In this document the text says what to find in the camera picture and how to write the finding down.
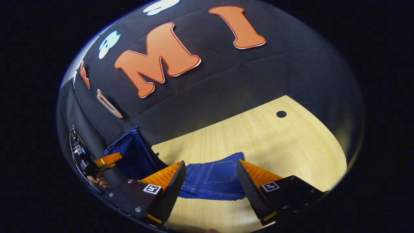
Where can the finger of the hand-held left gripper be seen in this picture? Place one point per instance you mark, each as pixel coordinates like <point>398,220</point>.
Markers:
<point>110,159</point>

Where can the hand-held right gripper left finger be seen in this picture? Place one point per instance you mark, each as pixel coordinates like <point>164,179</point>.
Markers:
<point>171,194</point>

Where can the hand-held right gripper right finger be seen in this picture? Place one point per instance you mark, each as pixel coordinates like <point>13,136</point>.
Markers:
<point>250,191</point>

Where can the blue jeans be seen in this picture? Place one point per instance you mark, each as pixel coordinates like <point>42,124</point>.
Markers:
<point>213,181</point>

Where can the black backdrop cloth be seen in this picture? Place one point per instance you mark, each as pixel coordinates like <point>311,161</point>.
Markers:
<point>226,81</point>

